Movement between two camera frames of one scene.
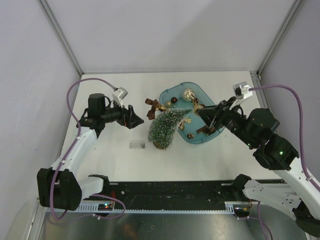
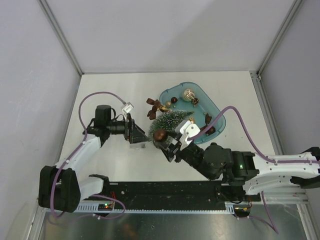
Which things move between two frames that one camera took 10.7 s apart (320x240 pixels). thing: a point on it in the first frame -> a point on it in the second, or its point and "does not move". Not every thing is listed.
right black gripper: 211,114 -> 169,154
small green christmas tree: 163,127 does not move
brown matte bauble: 198,106 -> 160,135
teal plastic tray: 191,96 does not move
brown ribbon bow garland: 155,105 does not move
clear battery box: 138,145 does not move
